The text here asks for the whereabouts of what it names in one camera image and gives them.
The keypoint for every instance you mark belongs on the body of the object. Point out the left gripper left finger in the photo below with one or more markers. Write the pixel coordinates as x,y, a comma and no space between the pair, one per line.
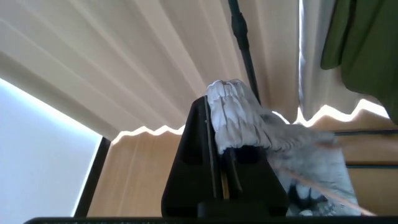
189,174

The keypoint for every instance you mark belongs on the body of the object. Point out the green long-sleeved shirt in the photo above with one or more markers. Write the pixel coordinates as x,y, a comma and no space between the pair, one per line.
370,46

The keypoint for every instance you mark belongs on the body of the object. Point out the pale grey shorts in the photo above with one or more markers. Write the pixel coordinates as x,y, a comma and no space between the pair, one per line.
236,118

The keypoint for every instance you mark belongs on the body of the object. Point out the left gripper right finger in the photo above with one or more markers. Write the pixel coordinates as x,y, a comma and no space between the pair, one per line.
258,183

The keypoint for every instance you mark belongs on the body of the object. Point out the black clothes rack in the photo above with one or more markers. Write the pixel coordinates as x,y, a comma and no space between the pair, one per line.
239,28

